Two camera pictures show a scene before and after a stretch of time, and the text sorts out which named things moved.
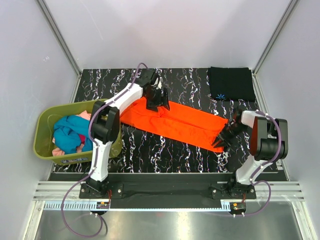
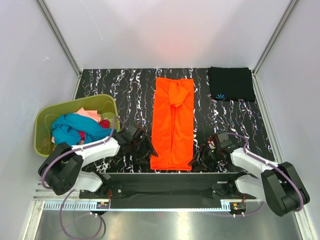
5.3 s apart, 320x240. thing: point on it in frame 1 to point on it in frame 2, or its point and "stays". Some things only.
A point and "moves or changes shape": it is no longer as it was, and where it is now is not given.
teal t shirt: x=67 y=130 stays
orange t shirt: x=180 y=123 moves or changes shape
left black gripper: x=153 y=106 to x=148 y=148
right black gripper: x=223 y=137 to x=196 y=158
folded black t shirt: x=233 y=83 stays
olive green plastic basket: x=44 y=133 stays
